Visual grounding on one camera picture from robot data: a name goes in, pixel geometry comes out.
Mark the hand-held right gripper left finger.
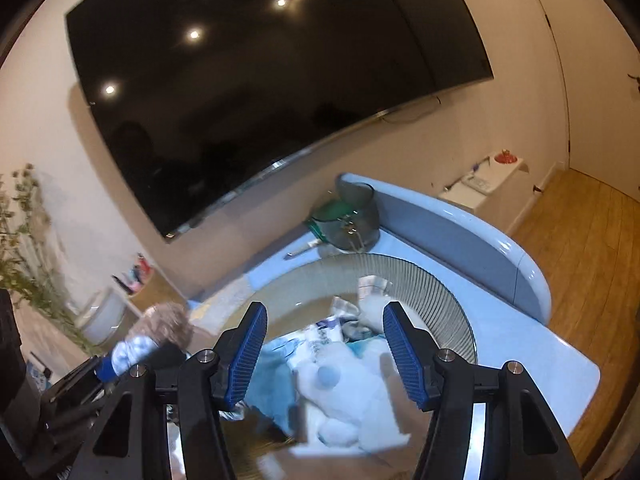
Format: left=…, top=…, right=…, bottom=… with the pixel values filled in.
left=66, top=301, right=269, bottom=480

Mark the white side cabinet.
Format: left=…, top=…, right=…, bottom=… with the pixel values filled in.
left=439, top=152, right=532, bottom=236

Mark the fuzzy brown plush toy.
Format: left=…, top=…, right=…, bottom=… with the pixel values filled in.
left=110, top=303, right=195, bottom=382

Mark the wooden pen holder with pens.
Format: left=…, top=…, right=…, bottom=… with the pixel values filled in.
left=111, top=254, right=173, bottom=318

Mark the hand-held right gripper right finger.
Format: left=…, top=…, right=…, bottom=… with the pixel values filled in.
left=381, top=301, right=584, bottom=480

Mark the black television screen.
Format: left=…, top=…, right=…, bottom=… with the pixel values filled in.
left=65, top=0, right=496, bottom=240

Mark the green object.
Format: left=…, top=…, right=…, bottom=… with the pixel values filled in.
left=309, top=201, right=351, bottom=241

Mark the dried plant in glass vase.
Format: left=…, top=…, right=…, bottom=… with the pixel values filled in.
left=0, top=162, right=96, bottom=353

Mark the tall jar with white lid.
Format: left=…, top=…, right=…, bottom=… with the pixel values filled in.
left=79, top=289, right=127, bottom=347

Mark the curved blue table backboard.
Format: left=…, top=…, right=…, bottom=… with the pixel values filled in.
left=336, top=172, right=552, bottom=325

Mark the television cable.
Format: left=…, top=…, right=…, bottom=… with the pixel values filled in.
left=380, top=94, right=443, bottom=125

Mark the blue white printed packet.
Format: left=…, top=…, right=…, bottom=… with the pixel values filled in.
left=295, top=274, right=393, bottom=361

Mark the large ribbed glass bowl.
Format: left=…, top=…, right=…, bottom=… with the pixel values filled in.
left=167, top=252, right=477, bottom=480

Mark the white plush toy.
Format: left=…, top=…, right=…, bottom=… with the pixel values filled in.
left=292, top=292, right=413, bottom=453

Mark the small silver tool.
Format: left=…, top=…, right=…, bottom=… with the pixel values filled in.
left=283, top=241, right=323, bottom=261

